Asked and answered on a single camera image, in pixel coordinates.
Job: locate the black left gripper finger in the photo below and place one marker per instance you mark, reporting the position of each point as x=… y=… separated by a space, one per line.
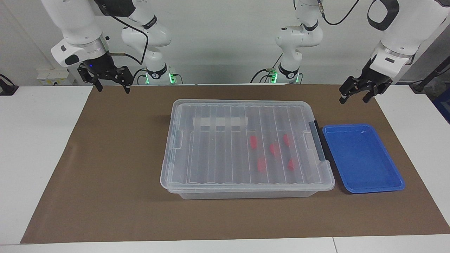
x=344 y=97
x=368 y=98

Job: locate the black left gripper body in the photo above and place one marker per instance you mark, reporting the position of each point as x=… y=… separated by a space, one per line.
x=369 y=82

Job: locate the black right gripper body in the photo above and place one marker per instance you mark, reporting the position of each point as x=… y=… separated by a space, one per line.
x=105 y=70

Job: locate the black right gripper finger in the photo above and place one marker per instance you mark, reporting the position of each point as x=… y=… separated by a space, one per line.
x=98 y=86
x=127 y=89

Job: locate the red block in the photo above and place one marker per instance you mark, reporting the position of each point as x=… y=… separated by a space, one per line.
x=253 y=141
x=291 y=163
x=274 y=149
x=261 y=164
x=286 y=140

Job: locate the clear ribbed plastic lid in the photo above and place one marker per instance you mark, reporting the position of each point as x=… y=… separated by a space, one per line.
x=225 y=158

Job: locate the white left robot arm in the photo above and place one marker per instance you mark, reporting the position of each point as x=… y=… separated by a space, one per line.
x=404 y=28

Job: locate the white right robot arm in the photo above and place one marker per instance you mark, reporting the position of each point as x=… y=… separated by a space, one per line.
x=75 y=21

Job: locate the blue plastic tray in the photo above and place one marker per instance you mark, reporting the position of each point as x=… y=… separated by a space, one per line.
x=362 y=161

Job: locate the clear plastic storage box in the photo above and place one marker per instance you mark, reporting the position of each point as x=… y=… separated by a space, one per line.
x=246 y=195

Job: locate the black stand pole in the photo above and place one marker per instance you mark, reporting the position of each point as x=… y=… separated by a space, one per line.
x=418 y=87

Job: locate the blue crate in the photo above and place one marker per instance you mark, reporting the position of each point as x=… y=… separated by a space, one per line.
x=444 y=105

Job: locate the brown table mat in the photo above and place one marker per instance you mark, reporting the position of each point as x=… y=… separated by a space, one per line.
x=105 y=193

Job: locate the white wall socket strip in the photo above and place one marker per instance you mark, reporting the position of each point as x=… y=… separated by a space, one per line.
x=52 y=75

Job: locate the black clamp mount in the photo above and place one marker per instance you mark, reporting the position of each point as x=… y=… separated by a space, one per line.
x=8 y=89

